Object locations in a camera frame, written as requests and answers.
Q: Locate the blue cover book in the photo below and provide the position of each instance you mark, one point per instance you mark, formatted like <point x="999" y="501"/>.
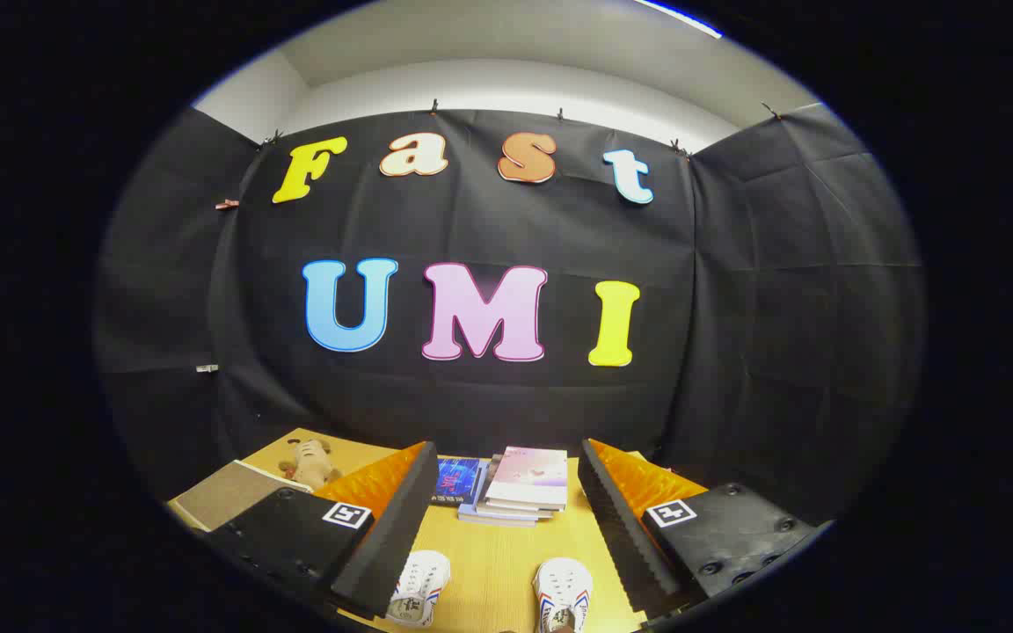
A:
<point x="458" y="479"/>

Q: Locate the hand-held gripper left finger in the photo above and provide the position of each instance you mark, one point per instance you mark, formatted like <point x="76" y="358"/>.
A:
<point x="397" y="527"/>

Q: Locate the white canvas shoe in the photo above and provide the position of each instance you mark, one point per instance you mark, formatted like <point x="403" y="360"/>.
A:
<point x="419" y="587"/>
<point x="564" y="593"/>

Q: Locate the pink cover book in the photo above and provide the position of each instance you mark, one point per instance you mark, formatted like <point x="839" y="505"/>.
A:
<point x="528" y="470"/>

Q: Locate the tan plush dog toy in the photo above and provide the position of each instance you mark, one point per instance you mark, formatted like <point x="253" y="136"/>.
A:
<point x="313" y="462"/>

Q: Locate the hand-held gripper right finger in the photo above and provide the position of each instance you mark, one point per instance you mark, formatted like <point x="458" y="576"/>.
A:
<point x="625" y="527"/>

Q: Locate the black backdrop cloth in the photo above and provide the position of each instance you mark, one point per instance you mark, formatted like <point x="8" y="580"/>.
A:
<point x="559" y="229"/>

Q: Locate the pale blue book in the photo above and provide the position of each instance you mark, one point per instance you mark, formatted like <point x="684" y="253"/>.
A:
<point x="493" y="519"/>

